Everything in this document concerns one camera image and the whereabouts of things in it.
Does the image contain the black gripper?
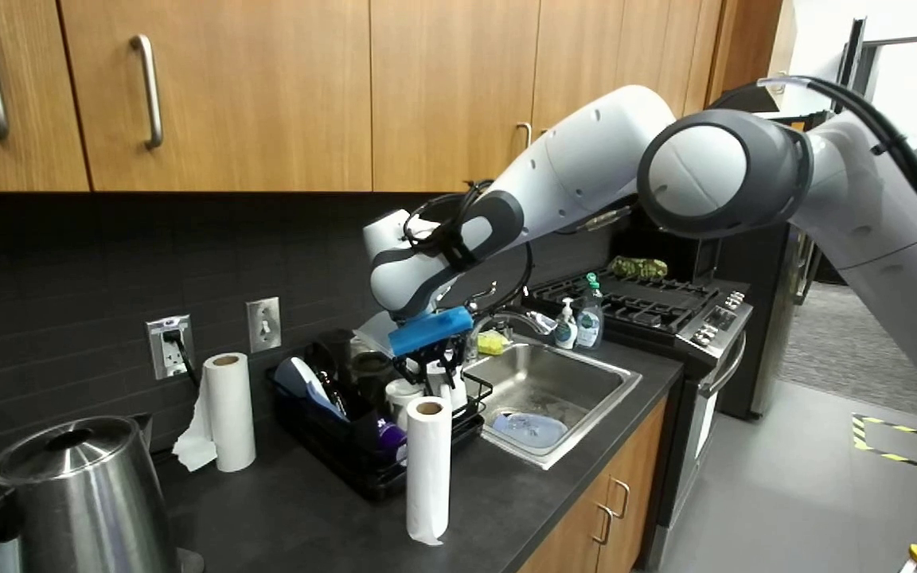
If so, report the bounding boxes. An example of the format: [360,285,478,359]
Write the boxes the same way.
[401,340,471,385]

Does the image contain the white paper towel roll front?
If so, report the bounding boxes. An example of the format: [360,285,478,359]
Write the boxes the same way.
[406,397,452,544]

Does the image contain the white paper towel roll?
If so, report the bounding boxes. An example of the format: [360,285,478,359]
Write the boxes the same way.
[406,397,452,544]
[173,353,257,476]

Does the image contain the white mug black print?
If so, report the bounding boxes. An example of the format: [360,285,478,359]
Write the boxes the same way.
[428,359,468,410]

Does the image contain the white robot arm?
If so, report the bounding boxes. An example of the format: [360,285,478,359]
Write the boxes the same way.
[363,78,917,365]

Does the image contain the white cup in basket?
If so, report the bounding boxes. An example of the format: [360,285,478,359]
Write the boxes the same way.
[384,380,419,413]

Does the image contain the black dish drying basket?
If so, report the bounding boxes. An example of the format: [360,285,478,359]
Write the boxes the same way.
[266,327,498,503]

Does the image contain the white paper towel roll back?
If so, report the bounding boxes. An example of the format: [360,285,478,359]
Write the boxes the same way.
[173,353,257,476]

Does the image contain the yellow sponge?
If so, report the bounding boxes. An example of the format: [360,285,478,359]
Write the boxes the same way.
[476,333,509,357]

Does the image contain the chrome kitchen faucet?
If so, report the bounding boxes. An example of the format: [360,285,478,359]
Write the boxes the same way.
[478,309,558,340]

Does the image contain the stainless steel sink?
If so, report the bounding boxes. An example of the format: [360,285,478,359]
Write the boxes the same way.
[462,340,644,470]

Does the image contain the blue plate in sink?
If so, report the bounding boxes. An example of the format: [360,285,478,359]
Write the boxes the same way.
[489,413,566,452]

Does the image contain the white soap dispenser bottle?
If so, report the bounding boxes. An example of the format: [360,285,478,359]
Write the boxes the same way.
[555,295,575,349]

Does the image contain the clear green-cap dish soap bottle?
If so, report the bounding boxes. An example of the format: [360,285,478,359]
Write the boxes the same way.
[575,270,604,347]

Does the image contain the stainless dishwasher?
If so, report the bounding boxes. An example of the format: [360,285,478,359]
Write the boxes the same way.
[639,304,753,573]

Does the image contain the stainless steel electric kettle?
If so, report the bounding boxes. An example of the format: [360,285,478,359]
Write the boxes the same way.
[0,413,180,573]

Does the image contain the white wall power outlet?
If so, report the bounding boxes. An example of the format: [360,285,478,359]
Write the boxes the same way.
[147,314,191,380]

